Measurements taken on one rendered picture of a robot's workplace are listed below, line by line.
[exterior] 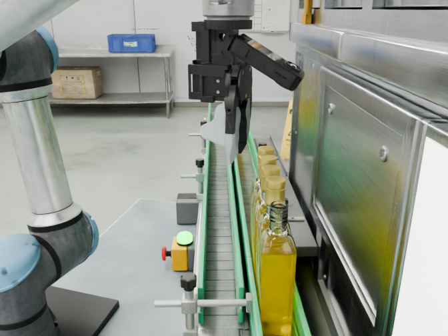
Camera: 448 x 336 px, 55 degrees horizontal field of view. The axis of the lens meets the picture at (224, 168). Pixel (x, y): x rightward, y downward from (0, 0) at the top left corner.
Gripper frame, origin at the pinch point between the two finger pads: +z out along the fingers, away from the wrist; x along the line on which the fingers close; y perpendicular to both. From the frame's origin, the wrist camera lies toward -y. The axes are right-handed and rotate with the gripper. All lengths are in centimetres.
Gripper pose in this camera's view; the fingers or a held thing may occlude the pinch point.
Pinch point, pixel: (239, 151)
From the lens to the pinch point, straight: 69.0
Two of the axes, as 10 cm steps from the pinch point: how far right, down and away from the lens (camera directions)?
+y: -9.5, -1.1, 2.9
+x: -3.1, 3.3, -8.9
